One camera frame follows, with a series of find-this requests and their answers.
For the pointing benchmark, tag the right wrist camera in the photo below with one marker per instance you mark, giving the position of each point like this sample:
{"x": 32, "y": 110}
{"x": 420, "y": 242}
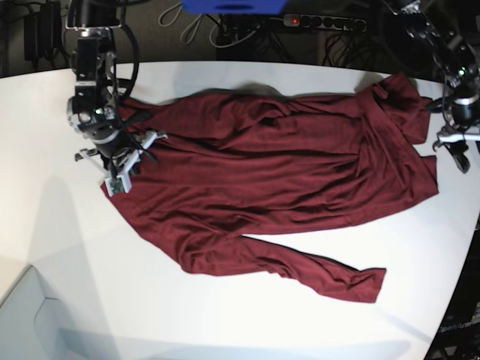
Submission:
{"x": 117, "y": 185}

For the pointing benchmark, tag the white bin corner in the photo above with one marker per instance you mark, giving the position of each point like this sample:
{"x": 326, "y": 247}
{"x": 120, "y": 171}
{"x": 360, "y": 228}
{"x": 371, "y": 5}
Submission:
{"x": 33, "y": 325}

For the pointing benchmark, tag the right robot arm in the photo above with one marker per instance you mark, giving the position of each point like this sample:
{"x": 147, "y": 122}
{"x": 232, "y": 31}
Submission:
{"x": 93, "y": 111}

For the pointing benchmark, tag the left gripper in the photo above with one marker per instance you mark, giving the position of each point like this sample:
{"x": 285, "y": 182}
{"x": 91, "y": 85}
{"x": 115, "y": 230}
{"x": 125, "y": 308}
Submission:
{"x": 455, "y": 141}

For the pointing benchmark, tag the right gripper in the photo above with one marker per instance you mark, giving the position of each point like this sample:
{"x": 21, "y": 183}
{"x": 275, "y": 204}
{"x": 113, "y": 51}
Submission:
{"x": 118, "y": 152}

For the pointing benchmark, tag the dark red t-shirt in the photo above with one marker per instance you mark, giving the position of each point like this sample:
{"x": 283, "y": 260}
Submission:
{"x": 236, "y": 166}

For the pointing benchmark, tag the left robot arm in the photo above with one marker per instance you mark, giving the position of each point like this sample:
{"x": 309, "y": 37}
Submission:
{"x": 458, "y": 63}

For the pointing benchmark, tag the black box on floor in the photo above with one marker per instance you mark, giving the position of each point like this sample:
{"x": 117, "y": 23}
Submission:
{"x": 42, "y": 32}

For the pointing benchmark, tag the blue box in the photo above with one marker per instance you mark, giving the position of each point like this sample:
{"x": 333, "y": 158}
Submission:
{"x": 233, "y": 6}

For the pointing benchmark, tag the black power strip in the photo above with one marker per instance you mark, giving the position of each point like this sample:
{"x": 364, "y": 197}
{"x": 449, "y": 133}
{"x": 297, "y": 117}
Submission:
{"x": 335, "y": 23}

